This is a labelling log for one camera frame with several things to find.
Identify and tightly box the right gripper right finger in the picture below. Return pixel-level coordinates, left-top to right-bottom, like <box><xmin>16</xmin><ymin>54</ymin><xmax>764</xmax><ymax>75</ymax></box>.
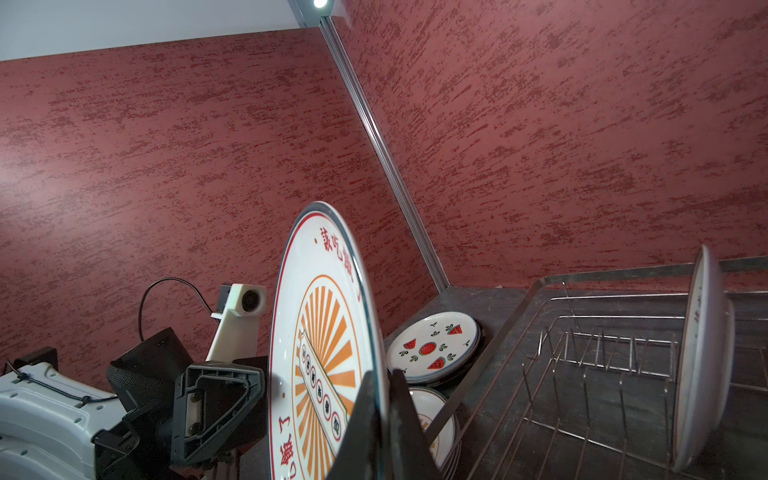
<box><xmin>388</xmin><ymin>369</ymin><xmax>443</xmax><ymax>480</ymax></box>

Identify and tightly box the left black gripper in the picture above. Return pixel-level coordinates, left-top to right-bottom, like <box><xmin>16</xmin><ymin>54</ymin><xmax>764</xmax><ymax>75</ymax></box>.
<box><xmin>92</xmin><ymin>360</ymin><xmax>267</xmax><ymax>479</ymax></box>

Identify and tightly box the sunburst green rim plate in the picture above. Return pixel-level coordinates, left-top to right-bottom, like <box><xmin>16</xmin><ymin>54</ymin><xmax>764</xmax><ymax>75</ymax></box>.
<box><xmin>672</xmin><ymin>245</ymin><xmax>735</xmax><ymax>472</ymax></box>

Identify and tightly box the metal wire dish rack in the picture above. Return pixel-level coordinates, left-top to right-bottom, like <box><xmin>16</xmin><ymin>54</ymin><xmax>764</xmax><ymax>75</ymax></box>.
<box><xmin>434</xmin><ymin>257</ymin><xmax>767</xmax><ymax>479</ymax></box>

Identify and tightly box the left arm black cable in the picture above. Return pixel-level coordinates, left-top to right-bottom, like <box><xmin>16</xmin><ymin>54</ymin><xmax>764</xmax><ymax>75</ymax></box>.
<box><xmin>137</xmin><ymin>277</ymin><xmax>215</xmax><ymax>343</ymax></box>

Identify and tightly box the watermelon pattern plate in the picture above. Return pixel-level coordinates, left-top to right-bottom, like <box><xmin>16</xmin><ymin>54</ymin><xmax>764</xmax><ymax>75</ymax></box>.
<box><xmin>386</xmin><ymin>310</ymin><xmax>482</xmax><ymax>385</ymax></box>

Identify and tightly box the small sunburst plate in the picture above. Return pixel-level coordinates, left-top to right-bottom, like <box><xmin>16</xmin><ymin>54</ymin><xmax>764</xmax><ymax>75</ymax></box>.
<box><xmin>268</xmin><ymin>201</ymin><xmax>388</xmax><ymax>479</ymax></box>

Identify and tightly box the left corner aluminium profile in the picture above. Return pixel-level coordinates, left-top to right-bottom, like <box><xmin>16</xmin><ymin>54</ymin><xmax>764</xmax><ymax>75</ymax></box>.
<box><xmin>288</xmin><ymin>1</ymin><xmax>451</xmax><ymax>293</ymax></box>

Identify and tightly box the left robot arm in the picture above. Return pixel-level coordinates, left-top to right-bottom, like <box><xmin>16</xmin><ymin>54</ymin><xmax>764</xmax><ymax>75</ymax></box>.
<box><xmin>1</xmin><ymin>328</ymin><xmax>267</xmax><ymax>479</ymax></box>

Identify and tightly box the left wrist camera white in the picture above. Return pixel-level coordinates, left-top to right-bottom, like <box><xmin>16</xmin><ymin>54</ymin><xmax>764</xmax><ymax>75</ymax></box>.
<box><xmin>206</xmin><ymin>283</ymin><xmax>268</xmax><ymax>363</ymax></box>

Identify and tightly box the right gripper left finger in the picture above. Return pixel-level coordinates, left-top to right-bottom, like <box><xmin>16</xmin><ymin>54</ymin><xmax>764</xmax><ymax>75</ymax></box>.
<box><xmin>327</xmin><ymin>372</ymin><xmax>381</xmax><ymax>480</ymax></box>

